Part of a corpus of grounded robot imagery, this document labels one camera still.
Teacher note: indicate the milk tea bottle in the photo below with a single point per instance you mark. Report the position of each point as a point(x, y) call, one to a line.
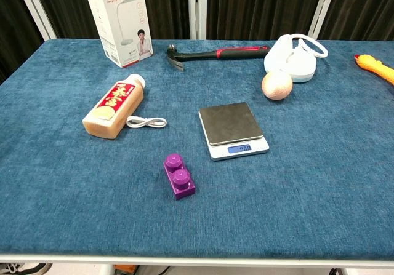
point(104, 115)

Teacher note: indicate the silver digital kitchen scale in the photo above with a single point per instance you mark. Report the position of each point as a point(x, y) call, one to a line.
point(231, 124)

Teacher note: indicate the purple toy building brick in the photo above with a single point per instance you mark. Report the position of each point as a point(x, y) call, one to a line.
point(179, 179)

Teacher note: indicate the black red claw hammer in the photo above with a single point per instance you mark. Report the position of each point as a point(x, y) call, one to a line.
point(215, 54)

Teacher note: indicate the pink foam ball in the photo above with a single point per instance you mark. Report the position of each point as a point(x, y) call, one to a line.
point(277, 85)

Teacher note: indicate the white folding desk lamp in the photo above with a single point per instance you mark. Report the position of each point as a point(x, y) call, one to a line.
point(292, 59)

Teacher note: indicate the white desk lamp box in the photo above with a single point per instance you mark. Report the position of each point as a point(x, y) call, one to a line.
point(121, 19)

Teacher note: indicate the orange object under table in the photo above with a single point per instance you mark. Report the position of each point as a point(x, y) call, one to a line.
point(124, 269)

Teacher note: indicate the white table leg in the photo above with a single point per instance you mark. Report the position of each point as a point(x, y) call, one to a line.
point(104, 269)

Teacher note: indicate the yellow rubber chicken toy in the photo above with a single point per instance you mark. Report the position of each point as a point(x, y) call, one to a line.
point(374, 67)

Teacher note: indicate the white metal frame post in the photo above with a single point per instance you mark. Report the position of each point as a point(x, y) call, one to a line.
point(198, 9)

